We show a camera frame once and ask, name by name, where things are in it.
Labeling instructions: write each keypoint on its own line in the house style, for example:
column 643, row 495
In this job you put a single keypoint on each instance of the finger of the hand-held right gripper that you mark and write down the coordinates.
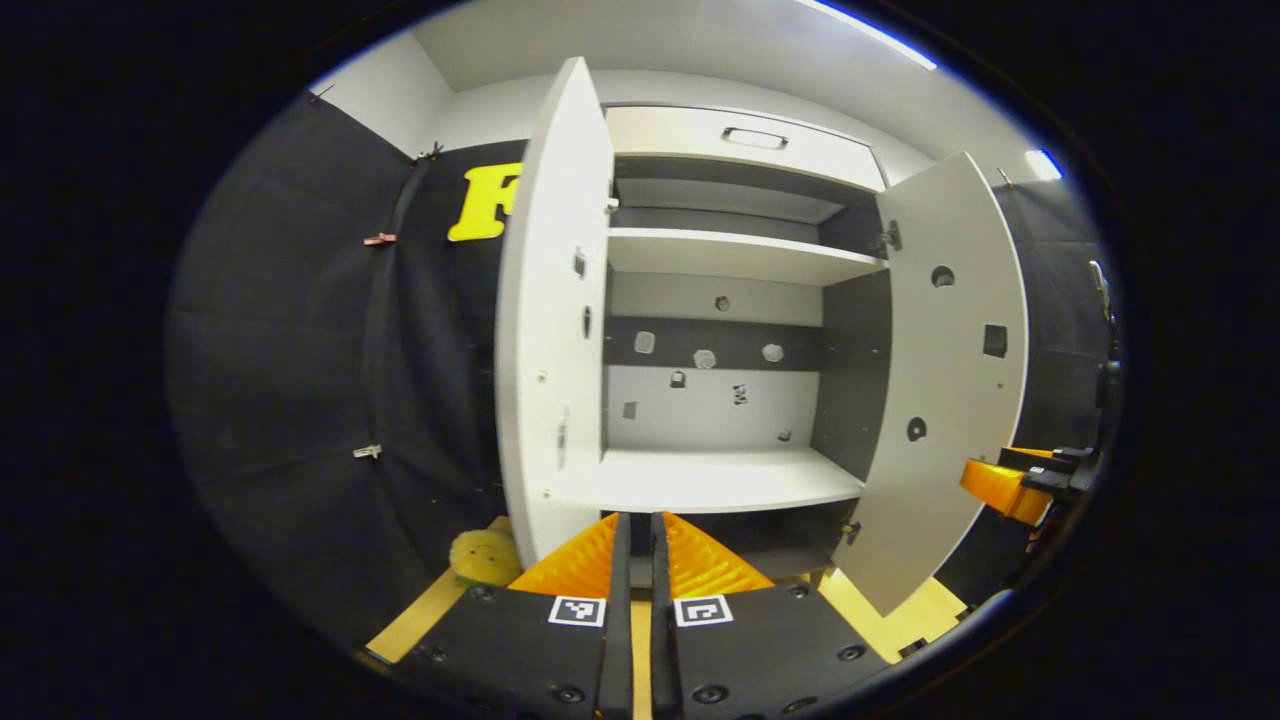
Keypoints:
column 1005, row 490
column 1065, row 470

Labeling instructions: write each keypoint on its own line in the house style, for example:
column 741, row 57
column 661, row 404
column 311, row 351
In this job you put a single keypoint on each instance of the black backdrop cloth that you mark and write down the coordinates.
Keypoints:
column 280, row 350

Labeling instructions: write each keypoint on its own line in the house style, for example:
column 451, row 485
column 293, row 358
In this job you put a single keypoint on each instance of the grey cabinet drawer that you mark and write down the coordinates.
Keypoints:
column 680, row 130

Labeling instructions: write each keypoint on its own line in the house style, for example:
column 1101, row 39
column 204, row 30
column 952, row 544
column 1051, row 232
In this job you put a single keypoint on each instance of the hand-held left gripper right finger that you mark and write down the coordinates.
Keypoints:
column 662, row 640

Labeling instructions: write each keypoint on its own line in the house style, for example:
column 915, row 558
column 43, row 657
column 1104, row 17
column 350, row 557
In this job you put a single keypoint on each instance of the cabinet door with camera sticker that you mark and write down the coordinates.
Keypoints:
column 550, row 300

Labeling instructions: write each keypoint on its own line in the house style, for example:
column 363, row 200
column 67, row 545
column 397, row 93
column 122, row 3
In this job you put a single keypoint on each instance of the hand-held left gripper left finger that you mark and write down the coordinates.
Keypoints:
column 620, row 640

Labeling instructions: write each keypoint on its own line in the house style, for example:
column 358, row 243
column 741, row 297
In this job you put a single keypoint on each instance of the yellow plush toy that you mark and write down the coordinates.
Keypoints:
column 480, row 558

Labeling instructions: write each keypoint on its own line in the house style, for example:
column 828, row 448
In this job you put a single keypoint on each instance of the black clip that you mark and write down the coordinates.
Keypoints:
column 432, row 152

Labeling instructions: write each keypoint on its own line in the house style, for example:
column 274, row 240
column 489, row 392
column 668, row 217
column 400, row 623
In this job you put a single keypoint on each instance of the white cabinet shelf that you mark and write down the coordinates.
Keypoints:
column 720, row 480
column 720, row 255

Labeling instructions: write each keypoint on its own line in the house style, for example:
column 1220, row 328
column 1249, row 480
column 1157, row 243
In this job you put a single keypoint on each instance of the cabinet door with headphone sticker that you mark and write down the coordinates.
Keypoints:
column 965, row 400

